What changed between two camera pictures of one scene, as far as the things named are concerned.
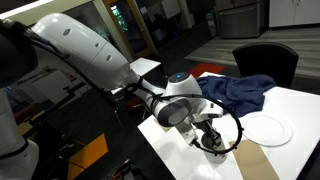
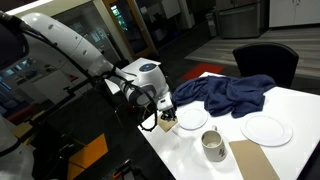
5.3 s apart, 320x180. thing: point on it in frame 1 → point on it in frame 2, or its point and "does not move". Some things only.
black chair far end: (276, 61) does not move
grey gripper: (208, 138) → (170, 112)
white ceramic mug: (218, 158) does not move
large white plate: (267, 129) does not move
